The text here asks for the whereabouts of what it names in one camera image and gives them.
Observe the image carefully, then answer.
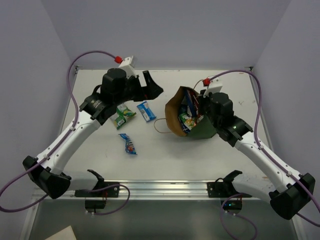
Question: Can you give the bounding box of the green snack packet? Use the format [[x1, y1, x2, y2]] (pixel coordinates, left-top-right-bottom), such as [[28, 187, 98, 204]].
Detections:
[[109, 103, 137, 130]]

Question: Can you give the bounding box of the green paper bag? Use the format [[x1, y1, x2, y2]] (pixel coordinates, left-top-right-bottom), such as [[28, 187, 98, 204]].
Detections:
[[163, 86, 217, 140]]

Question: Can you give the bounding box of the blue M&M's packet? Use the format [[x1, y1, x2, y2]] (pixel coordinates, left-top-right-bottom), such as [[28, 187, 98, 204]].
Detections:
[[118, 133, 137, 155]]

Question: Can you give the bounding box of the dark blue snack packet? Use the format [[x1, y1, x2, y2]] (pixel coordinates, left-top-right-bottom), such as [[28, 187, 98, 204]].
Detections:
[[184, 88, 197, 117]]

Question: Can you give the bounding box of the green yellow candy packet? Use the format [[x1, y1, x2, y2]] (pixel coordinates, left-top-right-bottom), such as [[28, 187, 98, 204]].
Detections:
[[178, 112, 204, 133]]

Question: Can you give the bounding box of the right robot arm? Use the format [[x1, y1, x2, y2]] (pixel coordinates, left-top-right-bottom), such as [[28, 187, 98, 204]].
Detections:
[[198, 90, 316, 220]]

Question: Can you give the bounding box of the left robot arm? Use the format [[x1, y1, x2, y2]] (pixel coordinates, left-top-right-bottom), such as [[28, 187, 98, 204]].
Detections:
[[22, 68, 164, 199]]

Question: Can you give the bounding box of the red snack packet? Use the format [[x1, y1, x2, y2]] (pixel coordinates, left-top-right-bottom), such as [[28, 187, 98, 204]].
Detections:
[[188, 89, 202, 118]]

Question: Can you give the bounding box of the beige board corner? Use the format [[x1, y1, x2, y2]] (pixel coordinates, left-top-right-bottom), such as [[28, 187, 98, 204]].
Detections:
[[45, 226, 77, 240]]

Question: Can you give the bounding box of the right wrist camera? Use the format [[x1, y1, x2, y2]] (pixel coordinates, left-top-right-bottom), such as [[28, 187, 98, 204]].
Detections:
[[201, 76, 223, 98]]

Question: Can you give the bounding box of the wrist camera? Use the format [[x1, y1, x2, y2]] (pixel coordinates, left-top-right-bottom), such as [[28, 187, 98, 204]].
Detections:
[[201, 76, 223, 98], [118, 55, 137, 78]]

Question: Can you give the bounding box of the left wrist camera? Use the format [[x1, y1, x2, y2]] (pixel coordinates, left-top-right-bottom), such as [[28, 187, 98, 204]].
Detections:
[[118, 55, 137, 78]]

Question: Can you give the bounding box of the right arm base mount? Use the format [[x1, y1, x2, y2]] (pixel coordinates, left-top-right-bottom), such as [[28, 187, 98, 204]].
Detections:
[[206, 177, 251, 214]]

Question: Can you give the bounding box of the aluminium mounting rail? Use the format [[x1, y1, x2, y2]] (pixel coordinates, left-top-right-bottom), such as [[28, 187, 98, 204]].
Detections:
[[32, 180, 296, 201]]

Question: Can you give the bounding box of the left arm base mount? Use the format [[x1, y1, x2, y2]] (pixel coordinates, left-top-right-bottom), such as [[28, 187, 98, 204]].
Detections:
[[74, 181, 120, 213]]

